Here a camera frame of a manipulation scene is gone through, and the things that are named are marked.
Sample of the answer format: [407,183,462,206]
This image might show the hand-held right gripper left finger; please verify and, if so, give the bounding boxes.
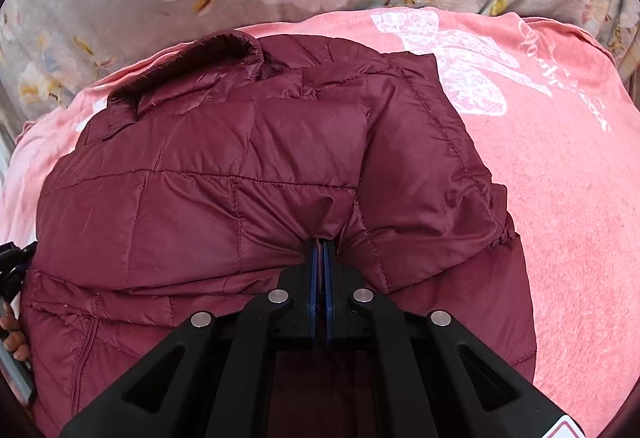
[59,239,327,438]

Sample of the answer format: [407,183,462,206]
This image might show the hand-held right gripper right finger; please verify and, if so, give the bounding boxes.
[325,240,576,438]

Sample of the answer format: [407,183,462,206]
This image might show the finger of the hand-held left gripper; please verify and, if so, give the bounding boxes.
[0,241,39,301]

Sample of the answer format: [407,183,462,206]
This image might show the maroon quilted puffer jacket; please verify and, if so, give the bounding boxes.
[20,28,538,438]

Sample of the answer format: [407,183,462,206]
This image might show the person's left hand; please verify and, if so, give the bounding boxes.
[0,300,32,363]

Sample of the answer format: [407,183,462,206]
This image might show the pink blanket with white print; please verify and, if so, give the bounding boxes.
[0,6,640,438]

